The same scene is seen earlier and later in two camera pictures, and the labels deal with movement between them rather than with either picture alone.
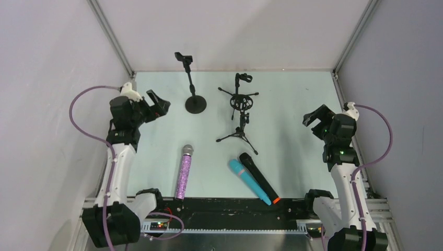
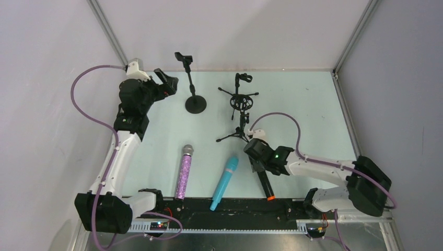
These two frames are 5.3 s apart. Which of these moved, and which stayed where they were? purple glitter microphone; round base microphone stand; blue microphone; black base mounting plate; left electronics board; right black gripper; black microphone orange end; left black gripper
Moved: black microphone orange end; left black gripper; blue microphone; right black gripper
Stayed: purple glitter microphone; left electronics board; round base microphone stand; black base mounting plate
